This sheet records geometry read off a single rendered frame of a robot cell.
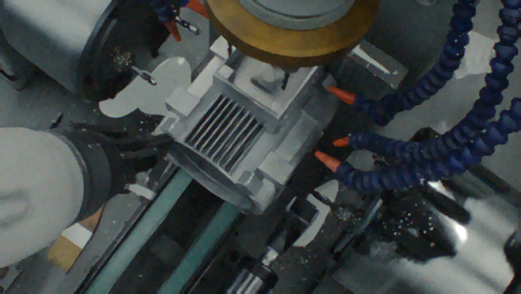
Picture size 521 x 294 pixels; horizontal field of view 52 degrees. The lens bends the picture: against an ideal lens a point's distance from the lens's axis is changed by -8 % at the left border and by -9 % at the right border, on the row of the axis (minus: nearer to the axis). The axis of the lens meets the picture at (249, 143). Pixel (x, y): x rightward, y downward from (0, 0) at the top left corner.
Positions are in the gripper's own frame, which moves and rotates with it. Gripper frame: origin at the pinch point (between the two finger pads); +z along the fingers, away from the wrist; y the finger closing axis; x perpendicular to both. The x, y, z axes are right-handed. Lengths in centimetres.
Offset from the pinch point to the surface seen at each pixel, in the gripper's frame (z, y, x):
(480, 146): -20.1, -28.8, -22.7
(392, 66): 9.3, -18.9, -24.6
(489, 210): 3.0, -39.2, -16.9
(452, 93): 51, -32, -28
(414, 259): -0.3, -34.2, -7.2
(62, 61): 1.6, 18.5, -1.7
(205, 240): 14.3, -10.2, 12.2
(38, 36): 1.0, 23.7, -2.7
